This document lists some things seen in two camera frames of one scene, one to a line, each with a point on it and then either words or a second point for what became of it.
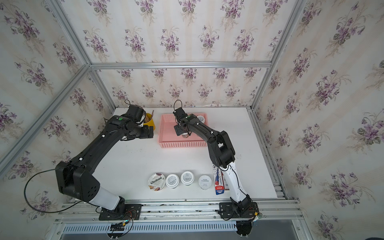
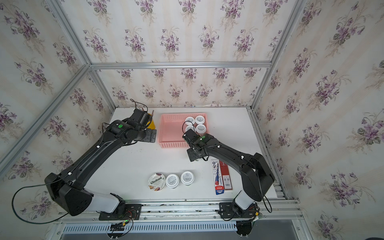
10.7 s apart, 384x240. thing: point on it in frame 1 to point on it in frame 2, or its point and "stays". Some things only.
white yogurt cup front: [187, 178] stays
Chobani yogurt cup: [156, 181] stays
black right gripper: [177, 130] to [190, 155]
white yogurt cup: [201, 118] stays
